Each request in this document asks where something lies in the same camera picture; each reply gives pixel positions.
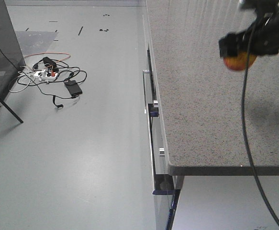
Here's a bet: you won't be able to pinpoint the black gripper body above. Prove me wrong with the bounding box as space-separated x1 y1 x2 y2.
219 13 279 58

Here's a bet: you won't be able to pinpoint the red yellow apple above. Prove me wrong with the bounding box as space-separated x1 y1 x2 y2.
223 52 247 71

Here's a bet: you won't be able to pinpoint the grey speckled countertop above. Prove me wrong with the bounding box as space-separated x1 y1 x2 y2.
147 0 279 176

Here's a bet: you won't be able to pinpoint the black warming drawer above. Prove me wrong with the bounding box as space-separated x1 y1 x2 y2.
142 46 159 117

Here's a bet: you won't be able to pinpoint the black built-in oven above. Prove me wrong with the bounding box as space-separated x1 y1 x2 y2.
146 103 184 230

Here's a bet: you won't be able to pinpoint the black power adapter brick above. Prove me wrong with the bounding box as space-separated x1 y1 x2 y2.
64 80 82 97

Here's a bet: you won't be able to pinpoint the white power strip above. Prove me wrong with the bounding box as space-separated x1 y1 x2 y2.
34 69 58 81

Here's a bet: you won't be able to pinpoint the dark grey cabinet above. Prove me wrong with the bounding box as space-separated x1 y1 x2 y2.
0 0 25 100

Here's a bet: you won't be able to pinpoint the black stand leg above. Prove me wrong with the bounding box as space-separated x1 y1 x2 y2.
0 98 23 124

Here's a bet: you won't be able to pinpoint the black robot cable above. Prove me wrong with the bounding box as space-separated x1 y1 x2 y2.
240 14 279 230

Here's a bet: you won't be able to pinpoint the orange cable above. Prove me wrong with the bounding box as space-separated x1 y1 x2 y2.
23 51 71 63

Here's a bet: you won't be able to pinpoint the black cable on floor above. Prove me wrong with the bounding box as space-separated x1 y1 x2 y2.
17 57 88 110

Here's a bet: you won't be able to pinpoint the white cable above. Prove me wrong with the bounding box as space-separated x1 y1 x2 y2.
8 70 44 93

